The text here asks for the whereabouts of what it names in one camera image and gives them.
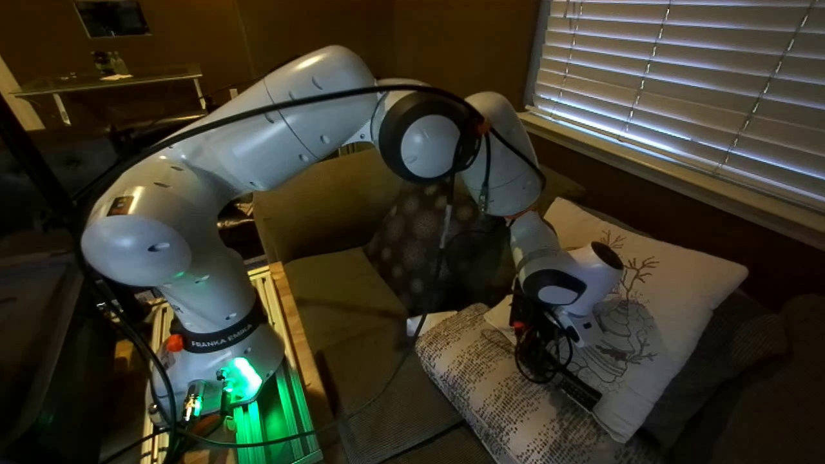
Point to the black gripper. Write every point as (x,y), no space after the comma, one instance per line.
(539,338)

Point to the black remote control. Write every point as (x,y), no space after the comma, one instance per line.
(579,390)

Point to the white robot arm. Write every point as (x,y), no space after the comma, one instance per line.
(155,225)

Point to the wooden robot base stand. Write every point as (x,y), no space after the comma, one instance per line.
(239,390)

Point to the white shell print pillow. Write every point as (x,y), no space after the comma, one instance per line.
(630,304)

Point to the dark floral pattern pillow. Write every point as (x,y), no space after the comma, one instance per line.
(436,251)

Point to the wooden window sill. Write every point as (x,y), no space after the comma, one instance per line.
(761,210)

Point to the olive green sofa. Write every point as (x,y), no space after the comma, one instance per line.
(752,393)

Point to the white window blinds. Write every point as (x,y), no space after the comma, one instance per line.
(730,88)

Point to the white wall shelf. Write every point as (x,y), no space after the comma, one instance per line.
(120,98)

